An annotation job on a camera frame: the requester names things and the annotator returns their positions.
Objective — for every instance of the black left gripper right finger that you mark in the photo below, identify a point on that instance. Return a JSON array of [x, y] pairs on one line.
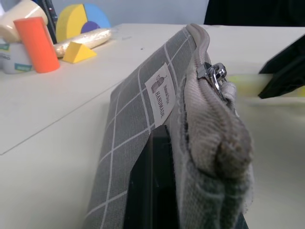
[[245, 223]]

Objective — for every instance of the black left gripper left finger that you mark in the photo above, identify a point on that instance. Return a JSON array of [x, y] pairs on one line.
[[152, 186]]

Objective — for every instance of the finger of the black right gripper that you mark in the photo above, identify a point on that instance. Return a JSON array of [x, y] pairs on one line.
[[283, 84], [289, 56]]

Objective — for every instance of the yellow highlighter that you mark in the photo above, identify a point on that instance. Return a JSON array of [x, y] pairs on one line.
[[247, 83]]

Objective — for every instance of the grey grid fabric zip pouch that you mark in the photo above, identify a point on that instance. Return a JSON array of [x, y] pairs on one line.
[[133, 95]]

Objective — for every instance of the black chair back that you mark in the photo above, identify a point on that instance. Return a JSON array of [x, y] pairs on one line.
[[252, 12]]

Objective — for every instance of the yellow triangular prism block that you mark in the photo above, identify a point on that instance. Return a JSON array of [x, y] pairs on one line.
[[77, 53]]

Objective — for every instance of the beige glittery roll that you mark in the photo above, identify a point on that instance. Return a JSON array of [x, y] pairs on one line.
[[95, 38]]

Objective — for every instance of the orange cylinder block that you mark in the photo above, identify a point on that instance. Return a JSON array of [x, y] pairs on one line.
[[38, 45]]

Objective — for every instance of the yellow blue purple semicircle block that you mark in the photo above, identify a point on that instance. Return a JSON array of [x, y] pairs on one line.
[[71, 21]]

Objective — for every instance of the white labelled bottle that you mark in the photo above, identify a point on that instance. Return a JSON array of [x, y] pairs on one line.
[[14, 59]]

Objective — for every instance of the black speckled stick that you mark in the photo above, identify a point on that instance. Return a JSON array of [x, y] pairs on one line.
[[51, 21]]

